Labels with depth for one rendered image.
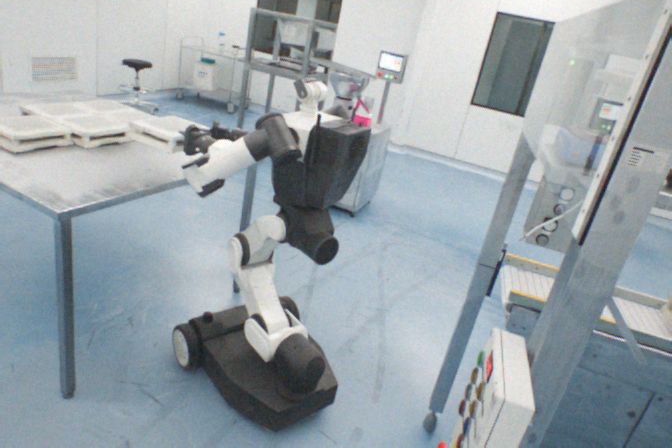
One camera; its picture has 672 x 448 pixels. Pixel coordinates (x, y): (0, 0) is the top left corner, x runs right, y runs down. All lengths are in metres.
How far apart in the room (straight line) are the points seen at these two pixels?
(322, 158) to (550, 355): 0.99
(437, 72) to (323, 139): 5.00
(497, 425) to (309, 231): 1.06
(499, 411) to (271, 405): 1.31
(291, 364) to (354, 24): 5.49
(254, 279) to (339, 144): 0.80
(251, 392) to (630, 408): 1.30
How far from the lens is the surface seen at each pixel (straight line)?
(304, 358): 1.86
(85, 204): 1.76
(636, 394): 1.81
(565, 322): 0.77
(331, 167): 1.53
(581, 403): 1.81
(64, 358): 2.07
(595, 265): 0.73
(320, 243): 1.61
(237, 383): 1.98
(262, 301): 2.03
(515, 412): 0.71
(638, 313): 1.82
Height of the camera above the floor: 1.54
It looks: 21 degrees down
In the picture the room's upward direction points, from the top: 12 degrees clockwise
